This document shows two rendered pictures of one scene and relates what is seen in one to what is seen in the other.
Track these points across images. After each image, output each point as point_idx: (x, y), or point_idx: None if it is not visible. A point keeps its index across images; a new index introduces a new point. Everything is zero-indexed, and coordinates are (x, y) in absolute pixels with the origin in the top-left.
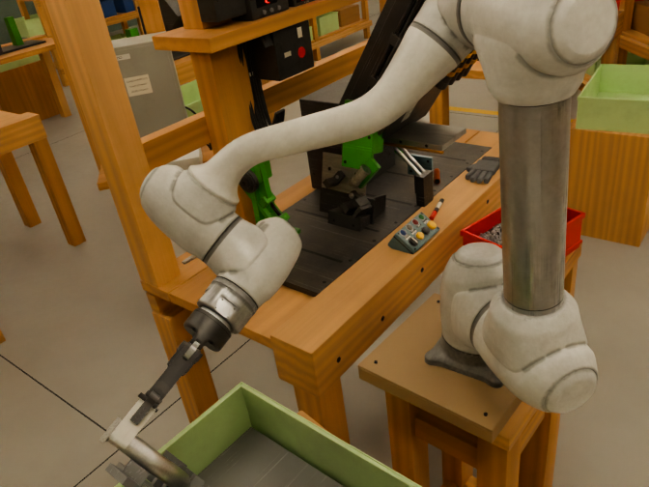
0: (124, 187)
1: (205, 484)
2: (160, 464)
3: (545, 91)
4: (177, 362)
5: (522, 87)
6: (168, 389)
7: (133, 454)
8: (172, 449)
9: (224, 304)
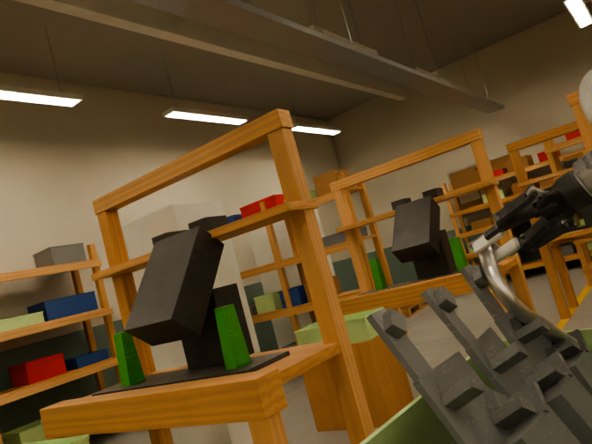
0: None
1: (578, 358)
2: (491, 273)
3: None
4: (519, 197)
5: None
6: (505, 215)
7: (481, 262)
8: (588, 335)
9: (581, 164)
